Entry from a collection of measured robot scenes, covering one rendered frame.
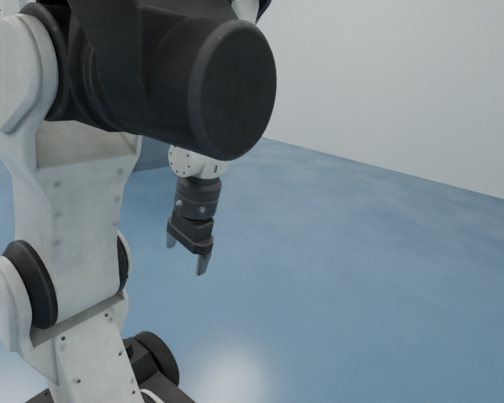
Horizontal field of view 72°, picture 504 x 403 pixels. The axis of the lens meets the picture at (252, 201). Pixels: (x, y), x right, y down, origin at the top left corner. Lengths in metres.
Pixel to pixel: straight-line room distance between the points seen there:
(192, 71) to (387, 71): 4.10
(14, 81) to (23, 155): 0.08
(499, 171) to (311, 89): 2.24
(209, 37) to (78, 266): 0.41
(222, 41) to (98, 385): 0.59
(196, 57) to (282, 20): 4.69
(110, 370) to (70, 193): 0.34
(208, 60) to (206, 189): 0.41
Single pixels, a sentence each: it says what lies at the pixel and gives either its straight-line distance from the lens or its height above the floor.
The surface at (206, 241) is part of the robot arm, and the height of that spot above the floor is 0.61.
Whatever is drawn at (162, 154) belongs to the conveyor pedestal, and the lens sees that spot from 3.19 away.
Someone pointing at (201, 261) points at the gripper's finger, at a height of 0.57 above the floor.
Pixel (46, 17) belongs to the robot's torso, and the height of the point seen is 0.98.
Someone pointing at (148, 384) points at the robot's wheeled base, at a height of 0.17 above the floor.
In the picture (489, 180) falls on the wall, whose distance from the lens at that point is 4.24.
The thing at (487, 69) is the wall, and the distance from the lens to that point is 4.17.
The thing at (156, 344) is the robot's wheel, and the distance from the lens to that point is 1.09.
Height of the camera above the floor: 0.96
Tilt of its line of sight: 22 degrees down
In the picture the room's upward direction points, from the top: 7 degrees clockwise
